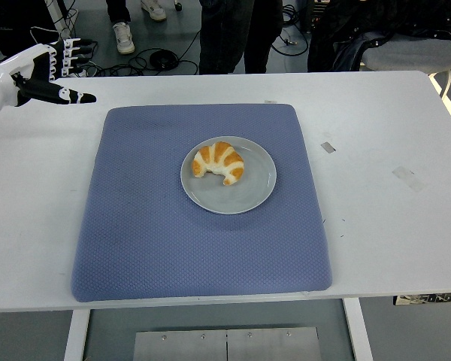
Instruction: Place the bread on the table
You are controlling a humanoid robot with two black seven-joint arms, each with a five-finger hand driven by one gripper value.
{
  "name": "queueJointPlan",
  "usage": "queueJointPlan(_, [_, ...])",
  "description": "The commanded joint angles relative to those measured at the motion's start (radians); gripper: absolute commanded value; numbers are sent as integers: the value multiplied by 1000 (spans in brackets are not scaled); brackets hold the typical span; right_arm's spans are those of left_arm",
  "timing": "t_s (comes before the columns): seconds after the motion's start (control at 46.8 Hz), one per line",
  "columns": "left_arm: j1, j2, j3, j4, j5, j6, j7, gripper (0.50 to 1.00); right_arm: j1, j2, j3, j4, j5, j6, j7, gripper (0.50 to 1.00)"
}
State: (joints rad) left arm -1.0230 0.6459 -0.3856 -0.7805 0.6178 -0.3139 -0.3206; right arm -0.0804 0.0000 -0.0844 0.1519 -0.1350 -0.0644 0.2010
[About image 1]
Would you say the person in dark trousers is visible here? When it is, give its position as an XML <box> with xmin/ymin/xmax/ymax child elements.
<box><xmin>198</xmin><ymin>0</ymin><xmax>285</xmax><ymax>75</ymax></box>

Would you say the white stand frame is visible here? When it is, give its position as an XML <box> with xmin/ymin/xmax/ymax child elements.
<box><xmin>44</xmin><ymin>0</ymin><xmax>80</xmax><ymax>41</ymax></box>

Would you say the black white printed sticker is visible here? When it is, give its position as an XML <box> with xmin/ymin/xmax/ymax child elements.
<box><xmin>393</xmin><ymin>292</ymin><xmax>451</xmax><ymax>307</ymax></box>

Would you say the orange white croissant bread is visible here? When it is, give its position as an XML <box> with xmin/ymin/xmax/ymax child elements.
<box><xmin>191</xmin><ymin>141</ymin><xmax>246</xmax><ymax>187</ymax></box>

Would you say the person with white shoes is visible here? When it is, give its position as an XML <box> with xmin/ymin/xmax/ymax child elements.
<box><xmin>104</xmin><ymin>0</ymin><xmax>168</xmax><ymax>56</ymax></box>

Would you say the black cable coil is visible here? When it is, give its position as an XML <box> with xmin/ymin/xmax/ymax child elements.
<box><xmin>129</xmin><ymin>47</ymin><xmax>198</xmax><ymax>76</ymax></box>

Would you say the dark equipment rack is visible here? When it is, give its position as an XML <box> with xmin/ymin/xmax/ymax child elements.
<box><xmin>299</xmin><ymin>0</ymin><xmax>325</xmax><ymax>33</ymax></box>

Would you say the white table leg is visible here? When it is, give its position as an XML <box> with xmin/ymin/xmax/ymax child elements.
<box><xmin>342</xmin><ymin>296</ymin><xmax>374</xmax><ymax>361</ymax></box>
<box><xmin>63</xmin><ymin>308</ymin><xmax>92</xmax><ymax>361</ymax></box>

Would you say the grey padded chair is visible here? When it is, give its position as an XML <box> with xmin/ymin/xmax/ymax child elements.
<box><xmin>359</xmin><ymin>31</ymin><xmax>451</xmax><ymax>101</ymax></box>

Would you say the black floor cable with plug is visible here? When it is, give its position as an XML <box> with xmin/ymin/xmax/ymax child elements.
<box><xmin>271</xmin><ymin>3</ymin><xmax>310</xmax><ymax>58</ymax></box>

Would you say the large clear tape patch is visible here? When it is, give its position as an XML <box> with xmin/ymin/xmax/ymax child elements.
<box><xmin>391</xmin><ymin>165</ymin><xmax>426</xmax><ymax>193</ymax></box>

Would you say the black equipment box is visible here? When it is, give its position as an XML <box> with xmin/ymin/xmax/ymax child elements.
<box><xmin>0</xmin><ymin>0</ymin><xmax>61</xmax><ymax>63</ymax></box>

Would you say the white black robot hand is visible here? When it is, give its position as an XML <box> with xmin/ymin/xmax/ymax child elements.
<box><xmin>0</xmin><ymin>38</ymin><xmax>98</xmax><ymax>114</ymax></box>

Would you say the grey round plate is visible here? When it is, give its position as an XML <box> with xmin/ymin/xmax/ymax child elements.
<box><xmin>180</xmin><ymin>135</ymin><xmax>278</xmax><ymax>216</ymax></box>

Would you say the blue quilted mat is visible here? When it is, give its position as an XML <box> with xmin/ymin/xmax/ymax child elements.
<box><xmin>70</xmin><ymin>103</ymin><xmax>333</xmax><ymax>304</ymax></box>

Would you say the dark jacket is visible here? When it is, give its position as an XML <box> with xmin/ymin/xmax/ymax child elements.
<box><xmin>307</xmin><ymin>0</ymin><xmax>451</xmax><ymax>73</ymax></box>

